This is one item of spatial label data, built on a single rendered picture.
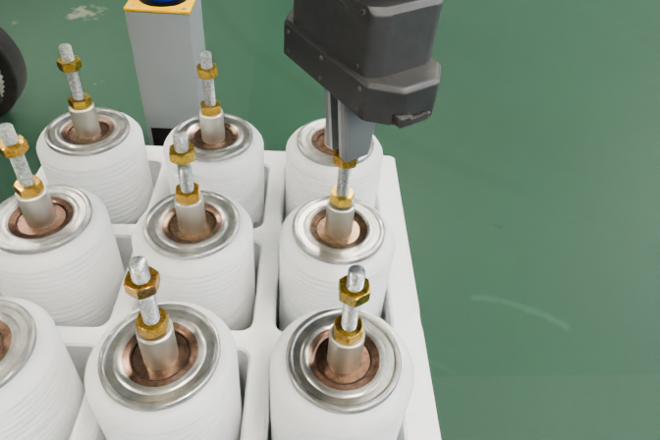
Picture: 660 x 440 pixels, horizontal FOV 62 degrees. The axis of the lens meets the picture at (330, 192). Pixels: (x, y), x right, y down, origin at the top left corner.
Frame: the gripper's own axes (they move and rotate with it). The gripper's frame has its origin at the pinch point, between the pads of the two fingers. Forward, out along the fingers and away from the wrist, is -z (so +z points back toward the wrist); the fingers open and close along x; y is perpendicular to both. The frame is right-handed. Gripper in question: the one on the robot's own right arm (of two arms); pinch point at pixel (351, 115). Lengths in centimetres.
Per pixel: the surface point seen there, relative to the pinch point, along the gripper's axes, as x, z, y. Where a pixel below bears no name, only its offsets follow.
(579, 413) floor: -18.1, -36.1, -22.7
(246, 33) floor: 81, -36, -32
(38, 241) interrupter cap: 10.1, -10.8, 20.6
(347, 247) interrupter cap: -2.2, -10.9, 0.6
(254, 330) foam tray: -0.8, -18.2, 8.3
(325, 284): -3.4, -12.5, 3.4
